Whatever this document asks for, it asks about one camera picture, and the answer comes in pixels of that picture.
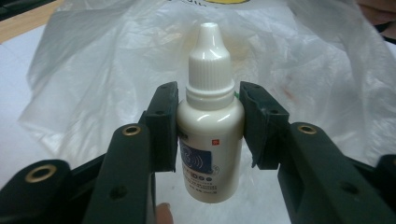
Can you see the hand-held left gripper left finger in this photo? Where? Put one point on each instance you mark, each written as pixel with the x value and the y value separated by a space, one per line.
pixel 124 174

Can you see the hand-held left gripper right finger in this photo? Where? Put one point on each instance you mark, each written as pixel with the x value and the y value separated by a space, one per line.
pixel 317 174

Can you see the white dropper bottle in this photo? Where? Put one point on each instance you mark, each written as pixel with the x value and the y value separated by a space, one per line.
pixel 211 130

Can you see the clear smiley plastic bag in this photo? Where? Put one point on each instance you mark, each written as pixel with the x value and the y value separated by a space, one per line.
pixel 109 62

